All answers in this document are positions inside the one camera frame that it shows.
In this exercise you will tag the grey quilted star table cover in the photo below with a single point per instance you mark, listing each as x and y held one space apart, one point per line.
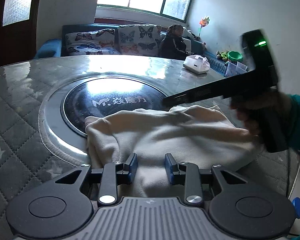
12 120

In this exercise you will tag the blue round cap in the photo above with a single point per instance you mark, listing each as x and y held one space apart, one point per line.
298 206

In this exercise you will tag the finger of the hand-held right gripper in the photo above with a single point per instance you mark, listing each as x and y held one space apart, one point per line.
215 90

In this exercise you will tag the blue sofa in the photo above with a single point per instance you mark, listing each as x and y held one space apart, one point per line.
50 48

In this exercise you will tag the person's right hand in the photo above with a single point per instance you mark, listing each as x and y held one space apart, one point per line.
247 125

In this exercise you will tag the cream fleece garment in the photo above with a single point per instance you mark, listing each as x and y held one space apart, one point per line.
177 135

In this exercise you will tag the round black induction cooktop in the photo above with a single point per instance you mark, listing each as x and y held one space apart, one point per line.
102 92

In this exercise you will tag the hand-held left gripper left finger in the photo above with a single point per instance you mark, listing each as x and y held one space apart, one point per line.
133 166

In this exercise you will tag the dark wooden door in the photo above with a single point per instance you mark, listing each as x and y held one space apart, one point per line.
17 42

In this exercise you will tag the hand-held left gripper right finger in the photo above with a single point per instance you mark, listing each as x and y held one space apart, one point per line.
168 166

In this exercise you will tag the white plush toy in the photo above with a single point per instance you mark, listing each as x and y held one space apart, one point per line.
191 34

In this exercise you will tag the pink white tissue pack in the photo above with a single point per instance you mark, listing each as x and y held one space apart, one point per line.
195 63

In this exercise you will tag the green plastic bowl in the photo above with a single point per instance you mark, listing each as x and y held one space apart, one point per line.
234 56

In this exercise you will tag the colourful pinwheel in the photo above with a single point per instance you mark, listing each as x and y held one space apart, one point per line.
205 22

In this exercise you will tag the clear plastic storage box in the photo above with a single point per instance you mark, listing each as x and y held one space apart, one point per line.
233 70

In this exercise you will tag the narrow butterfly print cushion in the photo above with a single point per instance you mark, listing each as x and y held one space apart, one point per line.
140 40

